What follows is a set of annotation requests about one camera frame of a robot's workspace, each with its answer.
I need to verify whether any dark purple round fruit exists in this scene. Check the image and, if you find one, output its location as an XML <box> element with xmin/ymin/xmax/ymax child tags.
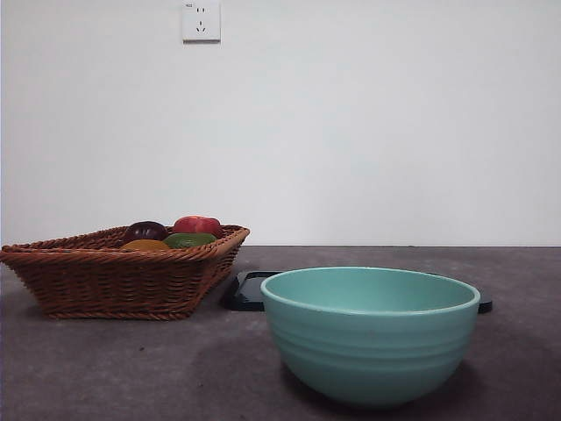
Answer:
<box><xmin>123</xmin><ymin>220</ymin><xmax>169</xmax><ymax>243</ymax></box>

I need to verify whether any white wall socket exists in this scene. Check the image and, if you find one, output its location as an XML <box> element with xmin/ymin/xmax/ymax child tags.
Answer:
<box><xmin>182</xmin><ymin>0</ymin><xmax>222</xmax><ymax>44</ymax></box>

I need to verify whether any red apple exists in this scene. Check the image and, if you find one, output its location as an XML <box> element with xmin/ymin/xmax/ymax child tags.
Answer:
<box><xmin>172</xmin><ymin>215</ymin><xmax>224</xmax><ymax>240</ymax></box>

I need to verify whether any orange-brown round fruit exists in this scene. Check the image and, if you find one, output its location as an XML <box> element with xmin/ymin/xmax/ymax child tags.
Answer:
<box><xmin>120</xmin><ymin>239</ymin><xmax>171</xmax><ymax>252</ymax></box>

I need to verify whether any green avocado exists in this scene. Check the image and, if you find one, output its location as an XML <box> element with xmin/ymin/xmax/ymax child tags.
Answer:
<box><xmin>162</xmin><ymin>232</ymin><xmax>219</xmax><ymax>250</ymax></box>

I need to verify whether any dark rectangular tray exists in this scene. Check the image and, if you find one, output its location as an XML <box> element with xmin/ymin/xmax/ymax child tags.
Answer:
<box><xmin>218</xmin><ymin>270</ymin><xmax>494</xmax><ymax>315</ymax></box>

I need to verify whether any teal ribbed bowl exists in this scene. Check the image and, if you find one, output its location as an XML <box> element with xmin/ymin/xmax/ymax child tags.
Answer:
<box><xmin>259</xmin><ymin>266</ymin><xmax>482</xmax><ymax>411</ymax></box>

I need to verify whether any brown wicker basket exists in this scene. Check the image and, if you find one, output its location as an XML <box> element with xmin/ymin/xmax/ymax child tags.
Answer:
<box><xmin>0</xmin><ymin>225</ymin><xmax>251</xmax><ymax>320</ymax></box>

